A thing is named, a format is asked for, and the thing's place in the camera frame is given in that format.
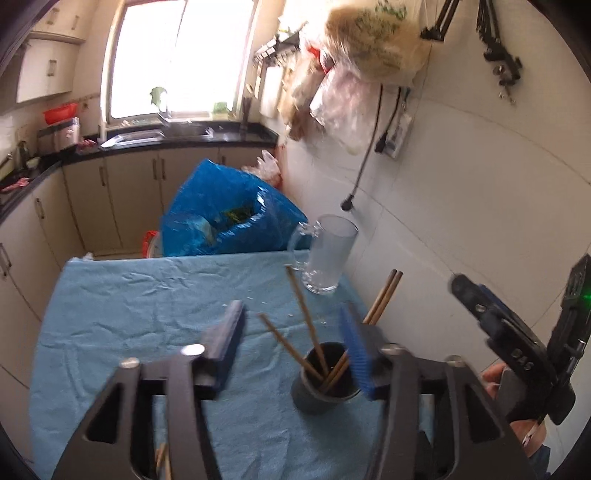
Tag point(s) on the hanging pink plastic bag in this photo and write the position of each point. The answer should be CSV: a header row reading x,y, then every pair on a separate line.
x,y
346,107

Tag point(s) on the steel kettle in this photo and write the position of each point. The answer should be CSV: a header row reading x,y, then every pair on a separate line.
x,y
21,155

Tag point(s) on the kitchen window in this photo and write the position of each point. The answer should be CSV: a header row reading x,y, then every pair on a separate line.
x,y
182,59

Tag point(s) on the wooden chopstick three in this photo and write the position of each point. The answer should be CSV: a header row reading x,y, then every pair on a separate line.
x,y
365,322

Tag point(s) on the dark grey utensil holder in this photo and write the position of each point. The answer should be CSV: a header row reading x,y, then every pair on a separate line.
x,y
315,396

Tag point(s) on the wooden chopstick four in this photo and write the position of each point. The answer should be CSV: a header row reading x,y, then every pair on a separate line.
x,y
374,318

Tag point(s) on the hanging printed plastic bag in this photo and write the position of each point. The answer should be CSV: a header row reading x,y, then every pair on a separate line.
x,y
379,41

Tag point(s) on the upper kitchen cabinets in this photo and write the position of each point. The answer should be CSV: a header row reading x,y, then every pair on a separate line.
x,y
44,64

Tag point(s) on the blue terry table cloth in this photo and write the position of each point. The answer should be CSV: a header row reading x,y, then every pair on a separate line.
x,y
102,312

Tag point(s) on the black wall utensil rack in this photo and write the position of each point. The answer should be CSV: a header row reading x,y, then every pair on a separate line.
x,y
276,47

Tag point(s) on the blue plastic bag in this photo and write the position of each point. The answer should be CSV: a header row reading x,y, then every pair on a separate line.
x,y
220,210

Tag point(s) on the wooden chopstick one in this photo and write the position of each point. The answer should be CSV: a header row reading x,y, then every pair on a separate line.
x,y
291,276

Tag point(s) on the white bag red bin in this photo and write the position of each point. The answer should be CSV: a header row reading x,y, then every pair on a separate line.
x,y
267,169

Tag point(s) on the red plastic basin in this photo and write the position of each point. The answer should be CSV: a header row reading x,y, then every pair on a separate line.
x,y
61,113

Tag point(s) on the steel kitchen sink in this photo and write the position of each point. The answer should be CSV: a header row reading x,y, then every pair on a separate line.
x,y
154,136

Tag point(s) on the person right hand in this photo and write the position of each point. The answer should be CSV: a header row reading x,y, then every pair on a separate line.
x,y
529,432

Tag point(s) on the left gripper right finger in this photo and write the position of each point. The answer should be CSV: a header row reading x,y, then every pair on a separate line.
x,y
437,422

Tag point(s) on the kitchen cabinets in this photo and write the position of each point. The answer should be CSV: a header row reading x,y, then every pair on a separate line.
x,y
44,64
101,205

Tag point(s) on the lower kitchen cabinets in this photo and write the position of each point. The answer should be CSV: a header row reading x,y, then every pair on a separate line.
x,y
101,205

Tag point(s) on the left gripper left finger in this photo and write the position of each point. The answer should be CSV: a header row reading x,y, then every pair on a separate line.
x,y
114,440

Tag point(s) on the wooden chopstick five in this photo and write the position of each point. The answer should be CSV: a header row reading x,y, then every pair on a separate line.
x,y
162,462

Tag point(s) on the wooden chopstick two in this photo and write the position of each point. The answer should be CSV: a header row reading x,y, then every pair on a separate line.
x,y
289,347

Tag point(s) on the wall badge card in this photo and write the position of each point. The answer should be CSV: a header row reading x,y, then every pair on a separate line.
x,y
397,139

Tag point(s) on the clear glass mug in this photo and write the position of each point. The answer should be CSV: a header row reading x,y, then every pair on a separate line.
x,y
332,238

